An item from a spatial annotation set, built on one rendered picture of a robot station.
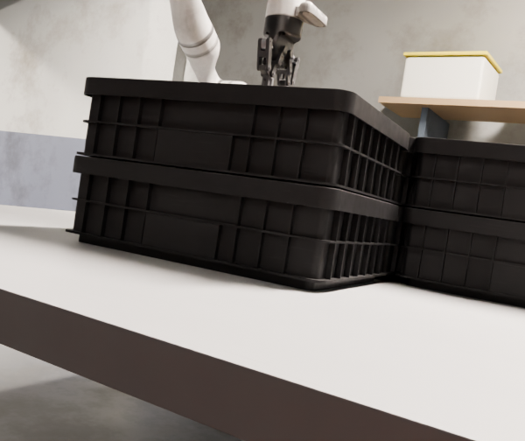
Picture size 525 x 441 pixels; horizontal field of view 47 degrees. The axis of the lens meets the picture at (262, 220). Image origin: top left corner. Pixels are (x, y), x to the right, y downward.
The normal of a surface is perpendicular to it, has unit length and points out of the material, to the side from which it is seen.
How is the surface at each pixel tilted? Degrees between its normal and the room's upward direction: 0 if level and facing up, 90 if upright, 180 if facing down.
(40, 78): 90
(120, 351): 90
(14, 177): 90
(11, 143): 90
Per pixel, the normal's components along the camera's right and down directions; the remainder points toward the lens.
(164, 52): -0.52, -0.06
